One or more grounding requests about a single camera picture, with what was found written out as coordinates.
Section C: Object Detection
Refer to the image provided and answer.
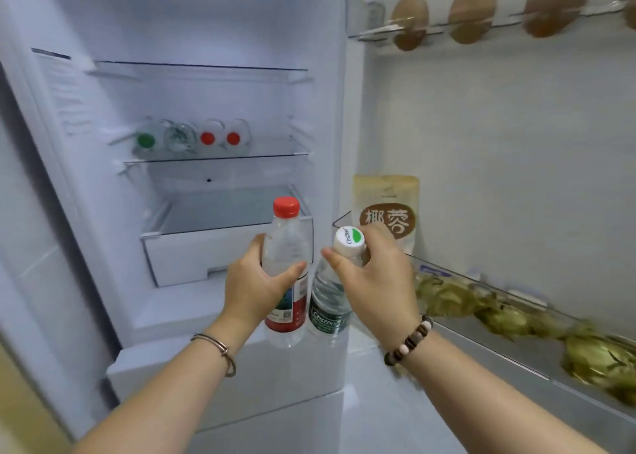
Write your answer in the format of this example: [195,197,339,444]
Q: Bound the person's left forearm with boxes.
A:
[72,319,244,454]

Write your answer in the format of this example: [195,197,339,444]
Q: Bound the person's right hand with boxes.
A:
[321,222,423,349]

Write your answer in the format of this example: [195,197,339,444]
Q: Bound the silver bangle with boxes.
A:
[191,333,237,378]

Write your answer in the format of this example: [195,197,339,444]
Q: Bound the person's right forearm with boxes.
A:
[397,329,610,454]

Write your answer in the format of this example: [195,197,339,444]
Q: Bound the brown white beaded bracelet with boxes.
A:
[383,315,435,368]

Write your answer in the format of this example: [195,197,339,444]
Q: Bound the coconut snack pouch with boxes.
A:
[351,174,421,257]

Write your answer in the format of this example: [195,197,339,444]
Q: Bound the white green cap bottle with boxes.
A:
[307,226,367,348]

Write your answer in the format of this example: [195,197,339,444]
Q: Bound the yellow dotted curtain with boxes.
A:
[0,341,73,454]

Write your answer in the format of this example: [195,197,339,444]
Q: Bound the white refrigerator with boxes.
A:
[0,0,636,454]

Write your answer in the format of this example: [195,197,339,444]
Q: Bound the brown eggs in door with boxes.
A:
[344,0,636,43]

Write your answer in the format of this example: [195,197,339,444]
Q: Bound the white instruction label sticker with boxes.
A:
[30,47,96,137]

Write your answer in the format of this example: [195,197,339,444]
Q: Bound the person's left hand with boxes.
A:
[217,233,308,344]

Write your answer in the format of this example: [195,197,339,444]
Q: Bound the white crisper drawer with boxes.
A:
[141,218,315,288]

